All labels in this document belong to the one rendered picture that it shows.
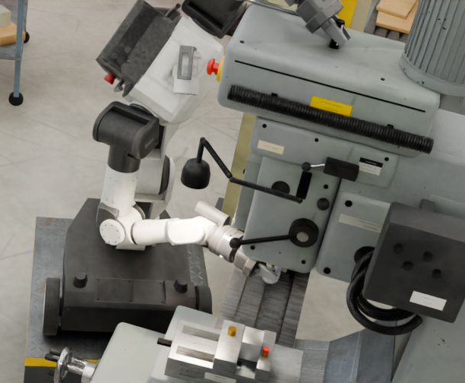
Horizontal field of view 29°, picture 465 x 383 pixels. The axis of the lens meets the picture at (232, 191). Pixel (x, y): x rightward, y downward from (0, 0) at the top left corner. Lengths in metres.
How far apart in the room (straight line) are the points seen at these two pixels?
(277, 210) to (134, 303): 1.11
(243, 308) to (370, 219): 0.70
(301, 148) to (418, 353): 0.57
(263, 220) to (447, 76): 0.57
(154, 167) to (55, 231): 0.88
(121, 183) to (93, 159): 2.37
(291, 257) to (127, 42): 0.72
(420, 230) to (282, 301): 0.99
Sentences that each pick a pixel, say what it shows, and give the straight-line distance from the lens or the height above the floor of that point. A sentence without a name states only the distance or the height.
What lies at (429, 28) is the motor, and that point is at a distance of 1.95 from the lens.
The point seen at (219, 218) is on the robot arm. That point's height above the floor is 1.29.
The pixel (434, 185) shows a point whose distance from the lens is 2.08.
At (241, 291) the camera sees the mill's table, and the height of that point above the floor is 0.95.
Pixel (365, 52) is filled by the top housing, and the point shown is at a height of 1.89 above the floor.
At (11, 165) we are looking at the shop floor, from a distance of 4.78.
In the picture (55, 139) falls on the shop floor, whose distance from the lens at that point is 5.00.
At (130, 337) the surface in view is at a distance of 2.82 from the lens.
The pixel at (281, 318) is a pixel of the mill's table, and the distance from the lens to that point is 2.71.
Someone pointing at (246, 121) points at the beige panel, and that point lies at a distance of 4.17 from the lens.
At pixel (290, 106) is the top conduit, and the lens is 1.95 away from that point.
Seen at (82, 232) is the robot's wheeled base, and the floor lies 0.57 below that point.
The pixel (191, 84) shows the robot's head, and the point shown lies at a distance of 2.35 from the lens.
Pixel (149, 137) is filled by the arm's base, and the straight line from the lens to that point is 2.45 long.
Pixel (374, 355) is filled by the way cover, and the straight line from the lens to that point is 2.55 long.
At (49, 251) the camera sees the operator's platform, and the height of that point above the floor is 0.40.
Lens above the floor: 2.73
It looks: 35 degrees down
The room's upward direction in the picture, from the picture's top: 13 degrees clockwise
